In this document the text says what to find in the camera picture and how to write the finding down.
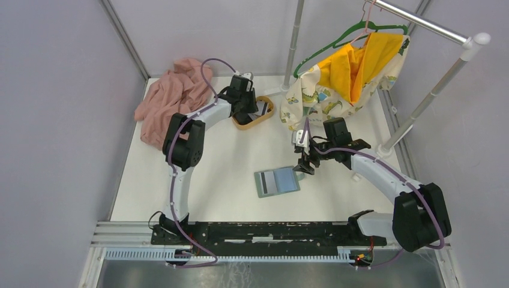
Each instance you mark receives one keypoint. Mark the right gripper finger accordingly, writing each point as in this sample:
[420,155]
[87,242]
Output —
[308,169]
[298,167]

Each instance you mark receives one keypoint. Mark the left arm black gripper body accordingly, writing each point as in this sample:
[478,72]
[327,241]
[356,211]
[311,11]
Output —
[248,101]

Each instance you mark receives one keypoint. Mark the yellow oval card tray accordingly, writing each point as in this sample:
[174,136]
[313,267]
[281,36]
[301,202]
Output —
[260,118]

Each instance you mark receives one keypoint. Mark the black card in tray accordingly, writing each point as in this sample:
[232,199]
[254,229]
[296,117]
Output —
[245,118]

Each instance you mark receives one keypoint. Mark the yellow hanging garment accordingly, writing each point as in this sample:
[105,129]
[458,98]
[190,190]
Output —
[347,70]

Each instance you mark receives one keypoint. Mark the white clothes rack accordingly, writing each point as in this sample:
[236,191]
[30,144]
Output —
[457,126]

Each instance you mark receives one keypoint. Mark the green clothes hanger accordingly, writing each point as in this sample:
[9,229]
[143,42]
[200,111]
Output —
[339,42]

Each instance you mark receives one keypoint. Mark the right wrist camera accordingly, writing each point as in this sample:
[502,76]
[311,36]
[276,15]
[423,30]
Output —
[301,141]

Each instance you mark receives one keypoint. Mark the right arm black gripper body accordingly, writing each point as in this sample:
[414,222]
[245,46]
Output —
[315,156]

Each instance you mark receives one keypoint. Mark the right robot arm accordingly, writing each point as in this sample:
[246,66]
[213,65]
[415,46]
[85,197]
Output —
[419,217]

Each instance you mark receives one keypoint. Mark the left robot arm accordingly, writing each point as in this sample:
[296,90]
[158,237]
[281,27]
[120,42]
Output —
[184,142]

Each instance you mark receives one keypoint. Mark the white striped card in tray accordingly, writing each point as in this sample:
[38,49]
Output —
[263,108]

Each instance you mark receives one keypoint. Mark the cartoon print hanging garment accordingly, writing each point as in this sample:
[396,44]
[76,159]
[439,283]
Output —
[308,101]

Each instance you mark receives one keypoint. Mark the aluminium frame rails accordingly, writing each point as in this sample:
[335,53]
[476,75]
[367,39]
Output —
[121,253]

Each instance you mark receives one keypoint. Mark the pink clothes hanger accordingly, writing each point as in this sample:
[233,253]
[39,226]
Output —
[366,22]

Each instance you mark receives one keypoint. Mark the pink crumpled cloth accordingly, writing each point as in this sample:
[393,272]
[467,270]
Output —
[180,90]

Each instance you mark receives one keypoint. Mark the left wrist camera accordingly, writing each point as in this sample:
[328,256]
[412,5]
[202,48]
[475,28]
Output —
[248,75]

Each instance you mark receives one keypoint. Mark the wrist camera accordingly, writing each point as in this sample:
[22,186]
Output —
[301,141]
[248,75]

